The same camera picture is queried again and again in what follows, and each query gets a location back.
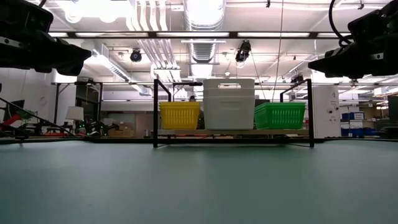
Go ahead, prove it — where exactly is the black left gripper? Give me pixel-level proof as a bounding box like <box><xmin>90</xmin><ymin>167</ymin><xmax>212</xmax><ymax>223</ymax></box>
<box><xmin>0</xmin><ymin>0</ymin><xmax>93</xmax><ymax>77</ymax></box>

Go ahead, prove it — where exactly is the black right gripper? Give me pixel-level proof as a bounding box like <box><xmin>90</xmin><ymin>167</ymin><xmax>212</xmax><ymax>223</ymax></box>
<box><xmin>308</xmin><ymin>0</ymin><xmax>398</xmax><ymax>79</ymax></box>

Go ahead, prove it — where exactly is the green plastic mesh basket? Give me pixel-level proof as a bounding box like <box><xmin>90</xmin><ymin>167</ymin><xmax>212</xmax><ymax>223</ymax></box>
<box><xmin>254</xmin><ymin>101</ymin><xmax>307</xmax><ymax>108</ymax></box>
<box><xmin>255</xmin><ymin>108</ymin><xmax>305</xmax><ymax>130</ymax></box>
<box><xmin>254</xmin><ymin>105</ymin><xmax>307</xmax><ymax>111</ymax></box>

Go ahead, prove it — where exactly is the white cabinet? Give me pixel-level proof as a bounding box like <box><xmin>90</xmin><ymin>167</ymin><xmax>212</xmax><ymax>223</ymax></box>
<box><xmin>312</xmin><ymin>85</ymin><xmax>342</xmax><ymax>138</ymax></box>

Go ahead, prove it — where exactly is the blue storage box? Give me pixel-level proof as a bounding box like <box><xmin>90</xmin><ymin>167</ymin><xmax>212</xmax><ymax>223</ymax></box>
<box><xmin>341</xmin><ymin>127</ymin><xmax>379</xmax><ymax>138</ymax></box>
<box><xmin>341</xmin><ymin>111</ymin><xmax>365</xmax><ymax>121</ymax></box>

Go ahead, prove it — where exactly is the white table lamp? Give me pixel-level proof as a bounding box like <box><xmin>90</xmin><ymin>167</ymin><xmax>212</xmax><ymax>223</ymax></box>
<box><xmin>65</xmin><ymin>106</ymin><xmax>85</xmax><ymax>121</ymax></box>

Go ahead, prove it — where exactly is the black ceiling spotlight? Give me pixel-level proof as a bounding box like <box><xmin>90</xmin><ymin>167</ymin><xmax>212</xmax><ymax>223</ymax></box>
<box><xmin>129</xmin><ymin>48</ymin><xmax>143</xmax><ymax>63</ymax></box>
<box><xmin>234</xmin><ymin>39</ymin><xmax>252</xmax><ymax>63</ymax></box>

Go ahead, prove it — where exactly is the black diagonal strut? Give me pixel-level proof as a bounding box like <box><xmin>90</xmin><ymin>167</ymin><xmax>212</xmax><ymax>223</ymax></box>
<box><xmin>0</xmin><ymin>96</ymin><xmax>78</xmax><ymax>138</ymax></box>

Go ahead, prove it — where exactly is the background robot with green lights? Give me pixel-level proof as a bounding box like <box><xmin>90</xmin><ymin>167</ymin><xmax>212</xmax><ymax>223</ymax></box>
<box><xmin>76</xmin><ymin>119</ymin><xmax>121</xmax><ymax>138</ymax></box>

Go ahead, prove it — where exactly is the red background object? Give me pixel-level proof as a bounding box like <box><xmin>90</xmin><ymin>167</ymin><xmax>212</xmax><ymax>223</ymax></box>
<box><xmin>0</xmin><ymin>113</ymin><xmax>24</xmax><ymax>131</ymax></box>

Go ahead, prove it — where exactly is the cardboard box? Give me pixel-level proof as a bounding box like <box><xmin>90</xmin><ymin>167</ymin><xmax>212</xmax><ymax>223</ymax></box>
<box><xmin>108</xmin><ymin>124</ymin><xmax>135</xmax><ymax>138</ymax></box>

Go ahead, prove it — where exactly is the overhead rig light bar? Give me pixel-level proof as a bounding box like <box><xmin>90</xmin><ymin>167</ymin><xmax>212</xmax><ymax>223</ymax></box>
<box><xmin>46</xmin><ymin>30</ymin><xmax>354</xmax><ymax>40</ymax></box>

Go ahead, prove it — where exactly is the person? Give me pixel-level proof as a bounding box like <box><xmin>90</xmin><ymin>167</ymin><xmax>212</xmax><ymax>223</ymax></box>
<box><xmin>188</xmin><ymin>95</ymin><xmax>205</xmax><ymax>130</ymax></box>

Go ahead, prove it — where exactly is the green table mat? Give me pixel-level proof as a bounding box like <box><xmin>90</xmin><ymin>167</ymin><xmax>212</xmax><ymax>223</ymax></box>
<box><xmin>0</xmin><ymin>140</ymin><xmax>398</xmax><ymax>224</ymax></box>

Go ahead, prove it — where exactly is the black looped gripper cable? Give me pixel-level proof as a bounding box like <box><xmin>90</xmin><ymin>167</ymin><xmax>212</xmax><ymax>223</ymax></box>
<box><xmin>328</xmin><ymin>0</ymin><xmax>354</xmax><ymax>47</ymax></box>

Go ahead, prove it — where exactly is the black metal table frame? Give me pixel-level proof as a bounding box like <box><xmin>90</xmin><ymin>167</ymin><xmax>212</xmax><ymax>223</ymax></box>
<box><xmin>0</xmin><ymin>135</ymin><xmax>398</xmax><ymax>145</ymax></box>

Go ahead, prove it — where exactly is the wooden shelf with black frame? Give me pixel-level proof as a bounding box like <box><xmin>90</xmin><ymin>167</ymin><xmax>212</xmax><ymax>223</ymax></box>
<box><xmin>152</xmin><ymin>78</ymin><xmax>315</xmax><ymax>149</ymax></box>

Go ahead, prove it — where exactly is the silver ceiling air duct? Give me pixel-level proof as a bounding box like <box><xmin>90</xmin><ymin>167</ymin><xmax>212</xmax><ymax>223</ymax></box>
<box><xmin>183</xmin><ymin>0</ymin><xmax>226</xmax><ymax>63</ymax></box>

